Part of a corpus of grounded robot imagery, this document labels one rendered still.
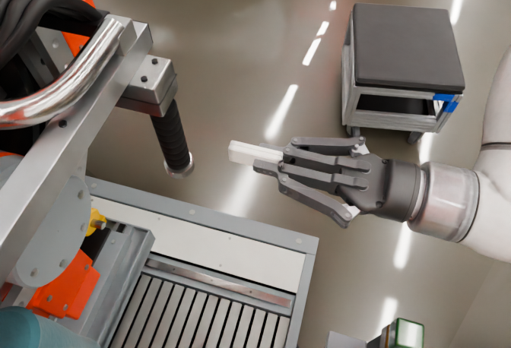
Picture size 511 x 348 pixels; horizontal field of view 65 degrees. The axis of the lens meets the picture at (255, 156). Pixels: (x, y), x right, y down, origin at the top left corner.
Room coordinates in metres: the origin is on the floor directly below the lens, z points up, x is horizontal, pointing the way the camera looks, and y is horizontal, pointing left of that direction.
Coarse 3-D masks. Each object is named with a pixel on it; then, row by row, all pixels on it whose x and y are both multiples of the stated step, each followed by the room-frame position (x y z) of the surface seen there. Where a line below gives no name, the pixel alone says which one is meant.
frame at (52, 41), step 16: (48, 32) 0.45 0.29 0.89; (32, 48) 0.46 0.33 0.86; (48, 48) 0.44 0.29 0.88; (64, 48) 0.46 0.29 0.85; (32, 64) 0.44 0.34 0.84; (48, 64) 0.44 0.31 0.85; (64, 64) 0.45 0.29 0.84; (48, 80) 0.45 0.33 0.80; (80, 176) 0.36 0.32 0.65; (16, 288) 0.17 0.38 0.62; (0, 304) 0.15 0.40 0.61; (16, 304) 0.15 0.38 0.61
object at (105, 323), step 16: (112, 224) 0.48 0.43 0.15; (128, 224) 0.47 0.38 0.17; (144, 240) 0.42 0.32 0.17; (128, 256) 0.38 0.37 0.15; (144, 256) 0.39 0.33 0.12; (128, 272) 0.34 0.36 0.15; (112, 288) 0.29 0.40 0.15; (128, 288) 0.30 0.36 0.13; (112, 304) 0.25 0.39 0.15; (96, 320) 0.21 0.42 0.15; (112, 320) 0.21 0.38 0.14; (96, 336) 0.17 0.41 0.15; (112, 336) 0.18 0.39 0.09
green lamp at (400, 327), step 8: (400, 320) 0.11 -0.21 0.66; (408, 320) 0.11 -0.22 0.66; (392, 328) 0.11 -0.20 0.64; (400, 328) 0.10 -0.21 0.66; (408, 328) 0.10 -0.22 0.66; (416, 328) 0.10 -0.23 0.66; (392, 336) 0.09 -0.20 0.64; (400, 336) 0.09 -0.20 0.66; (408, 336) 0.09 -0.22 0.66; (416, 336) 0.09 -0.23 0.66; (392, 344) 0.08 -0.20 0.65; (400, 344) 0.08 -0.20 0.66; (408, 344) 0.08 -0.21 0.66; (416, 344) 0.08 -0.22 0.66
